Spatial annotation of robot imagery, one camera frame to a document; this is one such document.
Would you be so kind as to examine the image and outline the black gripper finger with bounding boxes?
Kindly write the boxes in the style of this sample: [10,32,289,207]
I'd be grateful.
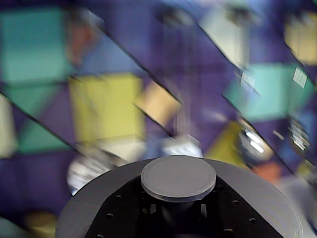
[188,178,286,238]
[84,176,172,238]

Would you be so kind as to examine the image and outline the grey robot wrist mount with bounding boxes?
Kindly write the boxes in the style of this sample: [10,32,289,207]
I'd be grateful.
[55,156,304,238]

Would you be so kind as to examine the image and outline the metal skimmer spoon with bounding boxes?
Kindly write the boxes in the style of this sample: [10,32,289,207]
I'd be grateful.
[67,9,124,195]

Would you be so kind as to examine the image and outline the metal ladle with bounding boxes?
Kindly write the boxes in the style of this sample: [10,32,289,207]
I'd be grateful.
[226,4,274,164]

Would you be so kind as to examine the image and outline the gold toy faucet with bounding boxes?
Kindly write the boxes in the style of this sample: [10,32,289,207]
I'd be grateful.
[23,211,59,238]

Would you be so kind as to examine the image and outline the blue toy kitchen unit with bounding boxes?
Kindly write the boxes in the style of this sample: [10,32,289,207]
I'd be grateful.
[0,0,317,238]

